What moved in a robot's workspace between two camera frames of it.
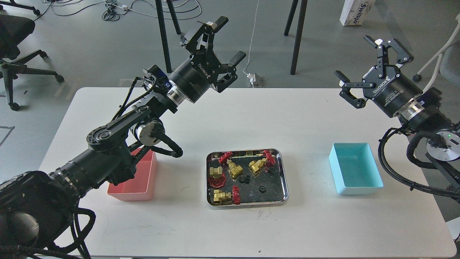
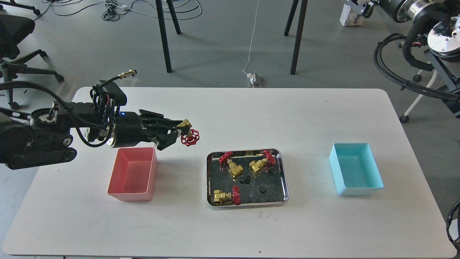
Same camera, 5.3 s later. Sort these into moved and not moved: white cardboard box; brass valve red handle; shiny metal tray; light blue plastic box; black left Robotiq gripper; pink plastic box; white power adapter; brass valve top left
Moved: brass valve red handle; black left Robotiq gripper
Not moved: pink plastic box; shiny metal tray; light blue plastic box; white cardboard box; white power adapter; brass valve top left
